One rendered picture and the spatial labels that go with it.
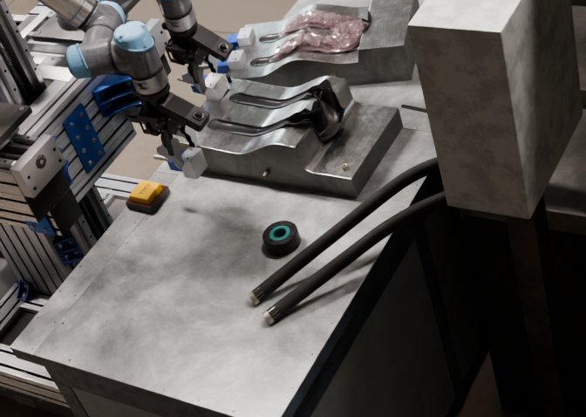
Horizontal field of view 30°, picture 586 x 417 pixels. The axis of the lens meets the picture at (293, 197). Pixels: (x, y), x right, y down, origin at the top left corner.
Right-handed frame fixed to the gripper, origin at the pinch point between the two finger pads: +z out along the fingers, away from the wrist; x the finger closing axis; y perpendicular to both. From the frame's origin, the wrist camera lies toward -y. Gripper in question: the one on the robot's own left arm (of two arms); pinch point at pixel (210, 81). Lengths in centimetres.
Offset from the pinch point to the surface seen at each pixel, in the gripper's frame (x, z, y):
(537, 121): 28, -47, -95
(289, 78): -14.7, 10.4, -13.2
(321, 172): 18.2, -0.5, -40.2
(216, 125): 10.4, 3.0, -6.7
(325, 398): 65, 11, -61
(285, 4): -148, 130, 82
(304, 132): 12.4, -6.1, -34.2
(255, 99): -1.0, 4.3, -11.4
